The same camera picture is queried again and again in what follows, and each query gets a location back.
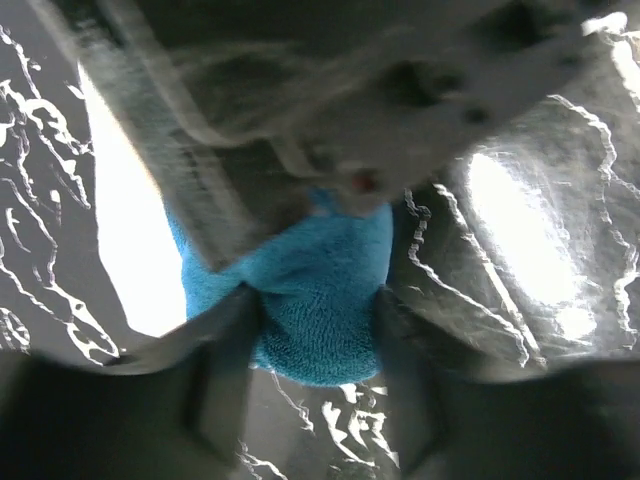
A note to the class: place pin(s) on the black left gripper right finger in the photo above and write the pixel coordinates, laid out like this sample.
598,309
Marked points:
453,410

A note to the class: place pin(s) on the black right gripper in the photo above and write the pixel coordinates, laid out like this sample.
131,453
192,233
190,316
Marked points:
361,97

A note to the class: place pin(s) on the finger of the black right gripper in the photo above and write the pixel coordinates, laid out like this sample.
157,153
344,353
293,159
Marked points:
165,165

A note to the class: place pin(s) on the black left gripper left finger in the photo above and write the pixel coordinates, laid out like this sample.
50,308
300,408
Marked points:
210,355

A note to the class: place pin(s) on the teal beige cartoon towel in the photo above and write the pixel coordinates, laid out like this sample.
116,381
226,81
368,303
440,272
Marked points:
317,282

